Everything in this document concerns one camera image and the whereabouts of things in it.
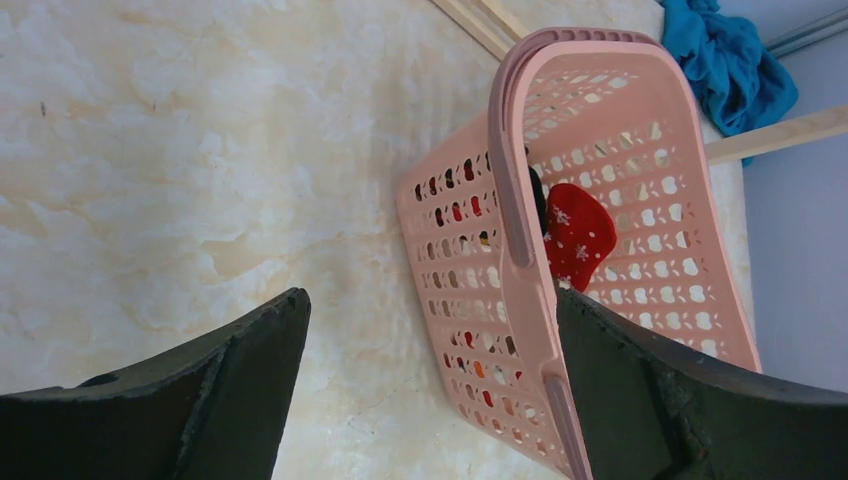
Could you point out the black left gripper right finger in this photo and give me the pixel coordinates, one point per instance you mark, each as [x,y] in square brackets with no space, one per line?
[652,408]

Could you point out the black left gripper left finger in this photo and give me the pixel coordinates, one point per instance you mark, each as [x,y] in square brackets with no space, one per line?
[214,407]

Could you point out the red snowflake sock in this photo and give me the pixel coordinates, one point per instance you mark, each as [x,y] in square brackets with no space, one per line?
[580,235]

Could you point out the pink plastic laundry basket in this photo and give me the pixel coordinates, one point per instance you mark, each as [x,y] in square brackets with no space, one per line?
[611,112]

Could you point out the blue crumpled cloth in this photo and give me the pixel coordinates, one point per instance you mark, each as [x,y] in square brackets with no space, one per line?
[739,85]

